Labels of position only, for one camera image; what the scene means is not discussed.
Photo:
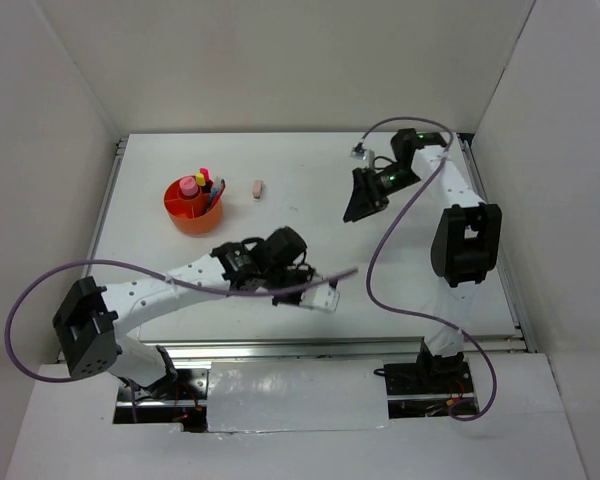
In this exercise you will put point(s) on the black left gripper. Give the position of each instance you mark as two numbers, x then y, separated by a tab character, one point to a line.
292	299

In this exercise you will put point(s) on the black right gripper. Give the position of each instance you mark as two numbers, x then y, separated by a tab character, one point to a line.
366	197

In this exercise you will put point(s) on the pink eraser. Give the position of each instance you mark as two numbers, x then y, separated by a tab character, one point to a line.
258	190

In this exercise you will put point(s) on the red pen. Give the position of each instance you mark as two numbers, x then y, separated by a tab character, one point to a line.
215	189

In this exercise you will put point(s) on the blue patterned pen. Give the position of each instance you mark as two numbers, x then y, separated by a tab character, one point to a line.
220	193

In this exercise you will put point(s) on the yellow highlighter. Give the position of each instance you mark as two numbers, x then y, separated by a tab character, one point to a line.
200	179

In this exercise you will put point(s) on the pink highlighter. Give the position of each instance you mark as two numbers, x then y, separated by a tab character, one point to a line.
206	174

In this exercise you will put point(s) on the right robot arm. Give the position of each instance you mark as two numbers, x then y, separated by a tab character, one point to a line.
465	245

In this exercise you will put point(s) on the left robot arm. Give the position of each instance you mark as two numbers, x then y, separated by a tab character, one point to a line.
93	323

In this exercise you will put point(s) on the orange round organizer container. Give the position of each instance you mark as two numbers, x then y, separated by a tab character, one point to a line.
189	215

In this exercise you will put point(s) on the white foil cover sheet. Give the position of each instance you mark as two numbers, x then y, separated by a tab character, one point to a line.
296	396

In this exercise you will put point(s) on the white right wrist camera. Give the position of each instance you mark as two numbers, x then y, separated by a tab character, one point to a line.
361	153

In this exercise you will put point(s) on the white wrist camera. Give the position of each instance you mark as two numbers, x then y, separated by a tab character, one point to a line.
323	298
361	153

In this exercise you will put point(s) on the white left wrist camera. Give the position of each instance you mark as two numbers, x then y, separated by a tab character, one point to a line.
323	298

